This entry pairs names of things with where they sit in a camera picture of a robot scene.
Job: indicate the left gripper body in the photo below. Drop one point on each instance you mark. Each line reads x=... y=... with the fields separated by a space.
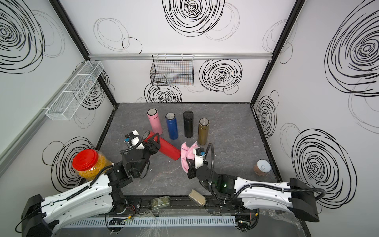
x=145 y=156

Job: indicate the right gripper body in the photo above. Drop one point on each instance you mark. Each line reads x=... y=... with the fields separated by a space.
x=194 y=173

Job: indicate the red thermos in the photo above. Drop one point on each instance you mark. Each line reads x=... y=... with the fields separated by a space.
x=166 y=148

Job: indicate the pink thermos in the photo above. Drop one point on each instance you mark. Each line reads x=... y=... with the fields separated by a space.
x=154 y=120

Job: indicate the blue thermos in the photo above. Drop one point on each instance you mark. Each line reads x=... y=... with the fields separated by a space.
x=171 y=122

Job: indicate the pink microfiber cloth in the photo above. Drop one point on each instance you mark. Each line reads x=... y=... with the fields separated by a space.
x=187 y=154

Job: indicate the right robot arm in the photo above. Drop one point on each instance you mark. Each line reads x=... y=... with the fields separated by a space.
x=294 y=196

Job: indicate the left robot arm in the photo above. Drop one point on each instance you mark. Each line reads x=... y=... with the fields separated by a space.
x=42 y=217

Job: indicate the black thermos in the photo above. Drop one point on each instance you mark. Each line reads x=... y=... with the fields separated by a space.
x=188 y=117

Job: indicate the gold thermos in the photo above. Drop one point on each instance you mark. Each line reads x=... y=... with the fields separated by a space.
x=203 y=129

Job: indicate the beige sponge block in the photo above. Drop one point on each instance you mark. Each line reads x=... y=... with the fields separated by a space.
x=197 y=198

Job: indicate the white lid can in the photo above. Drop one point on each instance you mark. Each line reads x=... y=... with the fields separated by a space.
x=262 y=168

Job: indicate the red lid snack jar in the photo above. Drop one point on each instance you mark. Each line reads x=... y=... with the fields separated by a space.
x=88 y=163

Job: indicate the green scouring pad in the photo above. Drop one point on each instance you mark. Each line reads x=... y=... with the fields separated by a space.
x=160 y=202

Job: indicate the white cable duct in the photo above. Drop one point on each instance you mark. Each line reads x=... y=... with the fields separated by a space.
x=184 y=221

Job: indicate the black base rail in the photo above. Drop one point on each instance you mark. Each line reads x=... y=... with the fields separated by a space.
x=140 y=204

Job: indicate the black wire basket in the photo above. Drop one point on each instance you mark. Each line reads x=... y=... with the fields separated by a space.
x=173 y=69

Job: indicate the white wire shelf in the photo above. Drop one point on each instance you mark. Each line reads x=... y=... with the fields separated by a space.
x=83 y=90

